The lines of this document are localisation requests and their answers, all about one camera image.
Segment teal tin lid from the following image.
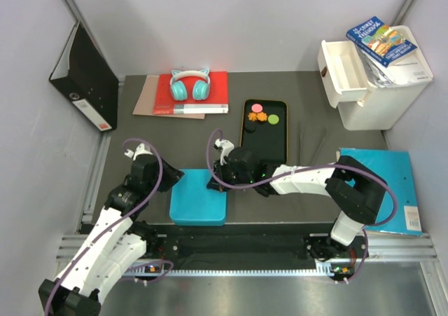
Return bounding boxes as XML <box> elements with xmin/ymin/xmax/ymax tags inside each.
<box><xmin>169</xmin><ymin>169</ymin><xmax>227</xmax><ymax>217</ymax></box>

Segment orange flower cookie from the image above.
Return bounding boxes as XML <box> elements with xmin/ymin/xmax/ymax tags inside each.
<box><xmin>257</xmin><ymin>112</ymin><xmax>268</xmax><ymax>123</ymax></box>
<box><xmin>248</xmin><ymin>112</ymin><xmax>258</xmax><ymax>121</ymax></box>

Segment grey cable duct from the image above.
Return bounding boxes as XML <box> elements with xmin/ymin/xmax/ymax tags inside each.
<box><xmin>123</xmin><ymin>262</ymin><xmax>354</xmax><ymax>280</ymax></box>

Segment teal cat ear headphones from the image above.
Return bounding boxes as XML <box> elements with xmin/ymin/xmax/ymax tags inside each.
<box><xmin>169</xmin><ymin>69</ymin><xmax>211</xmax><ymax>102</ymax></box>

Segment blue folder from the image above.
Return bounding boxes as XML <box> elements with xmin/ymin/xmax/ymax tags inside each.
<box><xmin>336</xmin><ymin>148</ymin><xmax>423</xmax><ymax>237</ymax></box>

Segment red book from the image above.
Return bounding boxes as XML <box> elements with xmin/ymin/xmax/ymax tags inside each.
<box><xmin>153</xmin><ymin>69</ymin><xmax>229</xmax><ymax>116</ymax></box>

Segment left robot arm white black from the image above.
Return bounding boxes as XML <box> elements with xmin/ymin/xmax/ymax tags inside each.
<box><xmin>38</xmin><ymin>139</ymin><xmax>184</xmax><ymax>315</ymax></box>

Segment white booklet stack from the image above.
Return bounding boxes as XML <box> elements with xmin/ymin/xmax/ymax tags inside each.
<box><xmin>357</xmin><ymin>49</ymin><xmax>431</xmax><ymax>88</ymax></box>

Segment green round cookie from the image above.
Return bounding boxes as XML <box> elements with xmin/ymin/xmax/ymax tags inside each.
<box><xmin>267</xmin><ymin>114</ymin><xmax>279</xmax><ymax>125</ymax></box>

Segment pink round cookie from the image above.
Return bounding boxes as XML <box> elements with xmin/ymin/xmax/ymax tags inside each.
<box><xmin>251</xmin><ymin>104</ymin><xmax>263</xmax><ymax>113</ymax></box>

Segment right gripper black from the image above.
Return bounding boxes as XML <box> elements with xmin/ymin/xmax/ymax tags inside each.
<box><xmin>208</xmin><ymin>157</ymin><xmax>254</xmax><ymax>193</ymax></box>

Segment brown cardboard folder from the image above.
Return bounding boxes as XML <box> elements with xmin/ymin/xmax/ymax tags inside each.
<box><xmin>132</xmin><ymin>75</ymin><xmax>205</xmax><ymax>120</ymax></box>

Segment blue paperback book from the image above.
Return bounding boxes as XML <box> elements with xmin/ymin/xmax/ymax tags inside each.
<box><xmin>346</xmin><ymin>16</ymin><xmax>417</xmax><ymax>67</ymax></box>

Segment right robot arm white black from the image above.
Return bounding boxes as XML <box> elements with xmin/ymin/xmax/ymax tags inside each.
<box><xmin>206</xmin><ymin>139</ymin><xmax>387</xmax><ymax>261</ymax></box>

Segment black cookie tray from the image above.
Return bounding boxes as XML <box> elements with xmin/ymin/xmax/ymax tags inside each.
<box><xmin>240</xmin><ymin>99</ymin><xmax>288</xmax><ymax>164</ymax></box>

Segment white drawer unit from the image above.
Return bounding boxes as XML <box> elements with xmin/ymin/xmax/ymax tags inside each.
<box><xmin>317</xmin><ymin>40</ymin><xmax>433</xmax><ymax>130</ymax></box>

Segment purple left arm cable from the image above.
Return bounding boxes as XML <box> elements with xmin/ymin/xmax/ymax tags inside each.
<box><xmin>43</xmin><ymin>137</ymin><xmax>174</xmax><ymax>316</ymax></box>

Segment black round cookie left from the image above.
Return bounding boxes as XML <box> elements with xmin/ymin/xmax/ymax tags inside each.
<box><xmin>244</xmin><ymin>121</ymin><xmax>257</xmax><ymax>133</ymax></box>

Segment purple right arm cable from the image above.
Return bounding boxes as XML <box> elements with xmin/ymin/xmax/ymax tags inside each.
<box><xmin>206</xmin><ymin>129</ymin><xmax>399</xmax><ymax>284</ymax></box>

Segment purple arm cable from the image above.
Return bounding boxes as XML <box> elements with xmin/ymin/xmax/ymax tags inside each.
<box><xmin>206</xmin><ymin>129</ymin><xmax>399</xmax><ymax>284</ymax></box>
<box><xmin>43</xmin><ymin>137</ymin><xmax>174</xmax><ymax>316</ymax></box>

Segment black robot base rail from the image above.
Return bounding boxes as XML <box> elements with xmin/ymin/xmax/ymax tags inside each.
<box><xmin>136</xmin><ymin>222</ymin><xmax>365</xmax><ymax>271</ymax></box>

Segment black ring binder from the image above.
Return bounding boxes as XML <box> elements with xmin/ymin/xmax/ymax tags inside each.
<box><xmin>48</xmin><ymin>23</ymin><xmax>119</xmax><ymax>132</ymax></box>

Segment teal cookie tin box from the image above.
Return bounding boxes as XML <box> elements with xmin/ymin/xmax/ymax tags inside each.
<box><xmin>170</xmin><ymin>215</ymin><xmax>226</xmax><ymax>226</ymax></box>

